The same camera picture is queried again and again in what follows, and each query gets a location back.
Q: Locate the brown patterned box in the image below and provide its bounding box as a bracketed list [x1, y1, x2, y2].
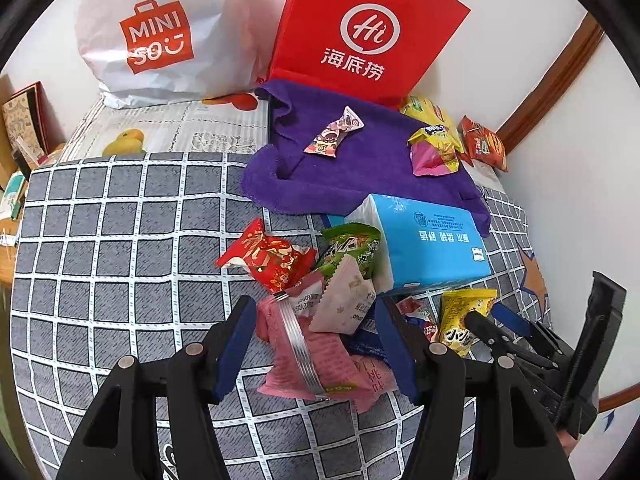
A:
[0, 82, 51, 161]

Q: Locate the blue snack packet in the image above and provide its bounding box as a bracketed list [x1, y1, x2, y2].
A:
[345, 320, 401, 366]

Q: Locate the small yellow snack packet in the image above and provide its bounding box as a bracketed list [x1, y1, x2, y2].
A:
[437, 289, 498, 358]

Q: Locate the green white box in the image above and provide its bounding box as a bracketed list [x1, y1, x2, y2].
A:
[0, 170, 31, 221]

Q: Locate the duck print bed sheet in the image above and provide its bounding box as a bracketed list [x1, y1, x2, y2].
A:
[65, 92, 273, 161]

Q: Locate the blue tissue pack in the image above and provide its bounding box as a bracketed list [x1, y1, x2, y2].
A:
[327, 193, 493, 296]

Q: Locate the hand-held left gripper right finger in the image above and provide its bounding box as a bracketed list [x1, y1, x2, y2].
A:
[375, 297, 573, 480]

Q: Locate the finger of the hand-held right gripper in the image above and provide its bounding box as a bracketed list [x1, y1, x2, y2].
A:
[465, 311, 558, 371]
[491, 304, 568, 358]

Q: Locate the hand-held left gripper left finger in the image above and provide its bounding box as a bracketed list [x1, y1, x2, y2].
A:
[55, 295, 258, 480]

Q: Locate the grey checkered blanket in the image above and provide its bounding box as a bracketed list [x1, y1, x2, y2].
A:
[10, 152, 551, 480]

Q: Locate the yellow pink snack bag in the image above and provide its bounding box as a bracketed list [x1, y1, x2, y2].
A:
[407, 125, 463, 177]

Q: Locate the red snack packet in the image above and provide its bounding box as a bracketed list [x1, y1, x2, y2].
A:
[216, 217, 317, 295]

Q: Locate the orange chips bag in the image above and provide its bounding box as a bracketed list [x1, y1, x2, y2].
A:
[459, 115, 508, 173]

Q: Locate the white pink snack packet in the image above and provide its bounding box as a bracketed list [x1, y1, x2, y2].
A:
[307, 255, 377, 335]

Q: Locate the white strawberry snack packet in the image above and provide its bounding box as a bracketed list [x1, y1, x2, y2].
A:
[397, 296, 441, 343]

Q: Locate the purple towel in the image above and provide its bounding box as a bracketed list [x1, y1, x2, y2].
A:
[241, 79, 493, 238]

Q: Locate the red paper bag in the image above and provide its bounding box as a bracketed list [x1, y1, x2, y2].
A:
[265, 0, 472, 108]

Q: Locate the green snack packet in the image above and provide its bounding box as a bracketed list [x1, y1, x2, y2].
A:
[320, 223, 383, 281]

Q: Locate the white shopping bag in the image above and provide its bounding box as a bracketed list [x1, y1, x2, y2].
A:
[75, 0, 261, 110]

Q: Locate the yellow chips bag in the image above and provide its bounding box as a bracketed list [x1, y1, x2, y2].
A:
[398, 95, 463, 151]

